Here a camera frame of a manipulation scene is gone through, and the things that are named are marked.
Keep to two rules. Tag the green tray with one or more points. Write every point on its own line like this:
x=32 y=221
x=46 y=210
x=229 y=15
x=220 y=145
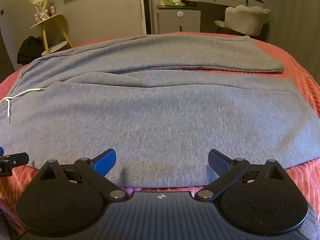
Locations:
x=176 y=4

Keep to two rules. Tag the grey pants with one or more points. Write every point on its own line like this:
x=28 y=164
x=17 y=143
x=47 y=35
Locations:
x=160 y=117

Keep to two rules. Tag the yellow side table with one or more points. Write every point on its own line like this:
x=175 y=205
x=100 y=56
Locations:
x=45 y=36

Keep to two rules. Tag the black bag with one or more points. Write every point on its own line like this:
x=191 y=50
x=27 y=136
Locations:
x=28 y=51

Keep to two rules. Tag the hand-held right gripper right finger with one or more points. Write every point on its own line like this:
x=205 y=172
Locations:
x=220 y=162

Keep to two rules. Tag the small pink box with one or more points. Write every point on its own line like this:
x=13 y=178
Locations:
x=37 y=17
x=53 y=10

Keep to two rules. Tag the cream wrapped bouquet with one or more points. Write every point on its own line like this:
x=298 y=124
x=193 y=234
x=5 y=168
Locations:
x=41 y=2

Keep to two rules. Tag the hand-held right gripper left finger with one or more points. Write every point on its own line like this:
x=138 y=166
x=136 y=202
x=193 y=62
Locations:
x=107 y=160

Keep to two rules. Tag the white upholstered chair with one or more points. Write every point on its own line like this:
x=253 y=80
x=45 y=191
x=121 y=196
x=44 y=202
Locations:
x=246 y=20

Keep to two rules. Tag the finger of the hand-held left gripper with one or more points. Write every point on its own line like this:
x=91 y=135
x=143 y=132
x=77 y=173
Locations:
x=15 y=160

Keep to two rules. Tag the pink ribbed blanket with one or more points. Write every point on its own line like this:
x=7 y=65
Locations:
x=300 y=80

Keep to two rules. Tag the white tower appliance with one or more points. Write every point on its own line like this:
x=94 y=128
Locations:
x=141 y=5

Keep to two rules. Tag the grey mini fridge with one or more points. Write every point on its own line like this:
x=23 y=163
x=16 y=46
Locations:
x=175 y=21

